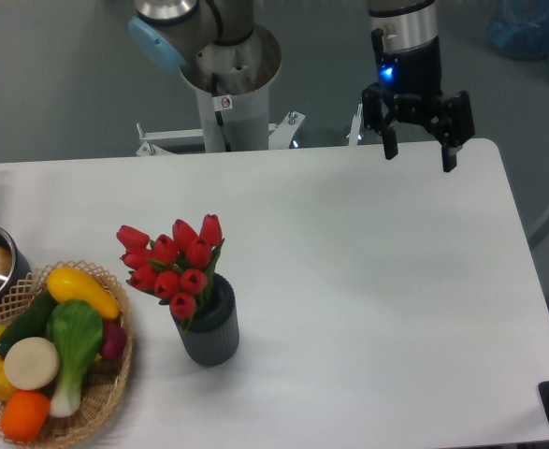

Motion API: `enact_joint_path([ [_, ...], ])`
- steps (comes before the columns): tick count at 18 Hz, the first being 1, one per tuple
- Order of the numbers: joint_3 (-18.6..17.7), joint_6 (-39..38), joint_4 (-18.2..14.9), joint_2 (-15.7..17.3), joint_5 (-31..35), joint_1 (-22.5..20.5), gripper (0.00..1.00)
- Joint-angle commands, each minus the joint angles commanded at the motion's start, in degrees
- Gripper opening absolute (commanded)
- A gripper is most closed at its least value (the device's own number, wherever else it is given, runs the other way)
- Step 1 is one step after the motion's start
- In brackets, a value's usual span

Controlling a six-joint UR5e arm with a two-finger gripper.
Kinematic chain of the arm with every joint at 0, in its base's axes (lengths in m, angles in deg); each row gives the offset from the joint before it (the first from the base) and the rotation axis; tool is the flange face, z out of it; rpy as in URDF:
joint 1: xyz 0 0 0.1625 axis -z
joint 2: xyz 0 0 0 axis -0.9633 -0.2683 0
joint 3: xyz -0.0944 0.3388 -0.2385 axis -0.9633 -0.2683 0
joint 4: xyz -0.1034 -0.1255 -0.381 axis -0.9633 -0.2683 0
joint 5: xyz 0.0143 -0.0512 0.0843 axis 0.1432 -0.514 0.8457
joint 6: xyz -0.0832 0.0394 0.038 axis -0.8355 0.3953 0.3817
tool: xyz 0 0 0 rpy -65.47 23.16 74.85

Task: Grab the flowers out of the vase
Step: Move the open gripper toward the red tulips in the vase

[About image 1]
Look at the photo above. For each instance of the blue plastic bag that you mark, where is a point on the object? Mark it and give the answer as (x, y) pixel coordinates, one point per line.
(518, 29)

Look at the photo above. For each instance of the green bok choy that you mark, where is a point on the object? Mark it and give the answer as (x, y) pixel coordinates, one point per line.
(76, 330)

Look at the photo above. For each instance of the yellow squash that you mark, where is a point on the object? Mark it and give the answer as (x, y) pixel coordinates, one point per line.
(66, 283)

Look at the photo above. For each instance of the green cucumber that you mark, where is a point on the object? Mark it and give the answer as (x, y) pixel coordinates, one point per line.
(31, 323)

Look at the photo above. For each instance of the dark grey ribbed vase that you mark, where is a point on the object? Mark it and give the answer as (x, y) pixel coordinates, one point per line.
(212, 338)

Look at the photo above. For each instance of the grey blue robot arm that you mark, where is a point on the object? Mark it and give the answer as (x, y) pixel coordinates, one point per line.
(190, 26)

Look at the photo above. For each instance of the orange fruit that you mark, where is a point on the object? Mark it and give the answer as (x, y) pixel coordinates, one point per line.
(24, 415)

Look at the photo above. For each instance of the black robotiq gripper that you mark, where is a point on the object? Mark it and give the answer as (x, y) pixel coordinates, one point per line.
(409, 82)

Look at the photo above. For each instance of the woven wicker basket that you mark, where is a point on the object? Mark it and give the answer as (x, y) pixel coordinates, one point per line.
(105, 382)

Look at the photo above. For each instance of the white round onion slice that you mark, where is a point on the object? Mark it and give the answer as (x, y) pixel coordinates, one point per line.
(31, 363)

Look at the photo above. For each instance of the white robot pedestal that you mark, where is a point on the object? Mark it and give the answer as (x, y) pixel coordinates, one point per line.
(231, 85)

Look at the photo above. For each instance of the red tulip bouquet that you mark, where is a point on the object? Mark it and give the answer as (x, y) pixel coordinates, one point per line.
(178, 269)

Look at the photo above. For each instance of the red radish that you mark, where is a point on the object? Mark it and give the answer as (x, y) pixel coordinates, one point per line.
(114, 341)

